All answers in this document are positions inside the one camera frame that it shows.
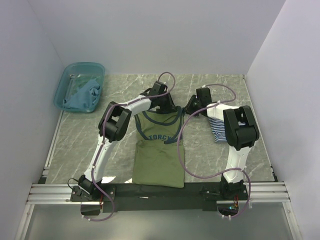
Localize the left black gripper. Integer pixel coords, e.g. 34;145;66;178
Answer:
158;92;178;113

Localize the blue white striped tank top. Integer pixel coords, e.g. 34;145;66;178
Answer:
208;117;247;144

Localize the olive green tank top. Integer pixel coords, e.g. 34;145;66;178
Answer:
132;106;185;189

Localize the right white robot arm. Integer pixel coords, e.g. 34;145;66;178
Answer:
185;86;260;200

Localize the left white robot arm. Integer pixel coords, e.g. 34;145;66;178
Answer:
78;80;175;201

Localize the blue tank top in basket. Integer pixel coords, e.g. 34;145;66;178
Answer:
62;79;101;113

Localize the teal plastic laundry basket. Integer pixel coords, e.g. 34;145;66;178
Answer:
53;62;105;113

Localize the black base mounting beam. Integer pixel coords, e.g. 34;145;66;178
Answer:
70;182;249;216

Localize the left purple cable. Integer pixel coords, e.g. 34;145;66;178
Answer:
90;71;176;222

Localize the purple cable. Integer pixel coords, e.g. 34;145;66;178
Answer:
176;83;252;221
90;71;176;222

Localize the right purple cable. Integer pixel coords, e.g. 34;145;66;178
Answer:
176;83;252;221

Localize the aluminium extrusion frame rail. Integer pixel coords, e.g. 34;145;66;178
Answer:
16;111;302;240

